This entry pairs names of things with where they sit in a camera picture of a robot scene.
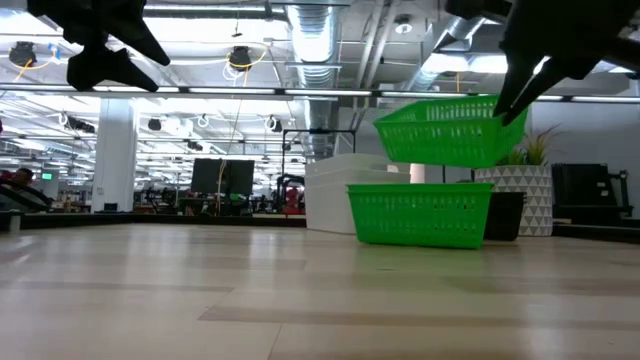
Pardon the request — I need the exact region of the green potted plant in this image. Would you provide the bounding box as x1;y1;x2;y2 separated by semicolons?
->
496;124;560;168

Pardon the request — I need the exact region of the white plastic basket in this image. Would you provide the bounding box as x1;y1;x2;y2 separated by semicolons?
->
304;182;359;235

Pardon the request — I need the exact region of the black metal stand frame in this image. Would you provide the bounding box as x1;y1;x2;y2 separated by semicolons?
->
281;128;357;201

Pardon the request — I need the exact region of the black ceiling cable reel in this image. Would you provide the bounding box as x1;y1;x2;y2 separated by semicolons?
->
8;41;37;69
228;45;254;71

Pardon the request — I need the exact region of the green plastic basket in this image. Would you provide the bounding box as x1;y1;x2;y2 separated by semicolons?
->
348;185;494;250
373;94;530;169
347;182;495;190

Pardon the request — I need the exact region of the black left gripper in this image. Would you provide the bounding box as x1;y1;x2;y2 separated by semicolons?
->
27;0;172;94

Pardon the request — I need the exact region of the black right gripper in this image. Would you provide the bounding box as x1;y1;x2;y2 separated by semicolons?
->
444;0;640;127

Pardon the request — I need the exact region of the person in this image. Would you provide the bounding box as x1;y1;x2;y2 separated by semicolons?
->
0;167;54;211

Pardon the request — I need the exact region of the overhead light bar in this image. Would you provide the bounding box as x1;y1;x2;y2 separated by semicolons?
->
0;83;640;104

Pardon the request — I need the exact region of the black equipment rack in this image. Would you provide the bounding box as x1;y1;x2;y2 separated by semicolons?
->
551;162;634;221

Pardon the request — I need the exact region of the silver ventilation duct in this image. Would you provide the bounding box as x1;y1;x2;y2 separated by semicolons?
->
285;2;342;156

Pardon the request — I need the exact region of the white triangle patterned planter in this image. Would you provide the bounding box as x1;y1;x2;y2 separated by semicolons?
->
474;165;554;238

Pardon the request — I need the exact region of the white building column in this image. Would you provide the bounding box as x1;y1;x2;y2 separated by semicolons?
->
91;97;140;214

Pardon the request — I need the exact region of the red machine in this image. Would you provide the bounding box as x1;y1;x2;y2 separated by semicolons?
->
282;184;306;216

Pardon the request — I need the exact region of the black plastic basket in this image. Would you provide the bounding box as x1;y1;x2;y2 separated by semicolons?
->
483;191;527;242

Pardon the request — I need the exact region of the black aluminium table frame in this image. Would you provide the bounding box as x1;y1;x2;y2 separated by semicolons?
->
0;212;640;245

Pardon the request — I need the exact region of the black monitor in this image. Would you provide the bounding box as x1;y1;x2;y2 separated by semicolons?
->
190;158;256;197

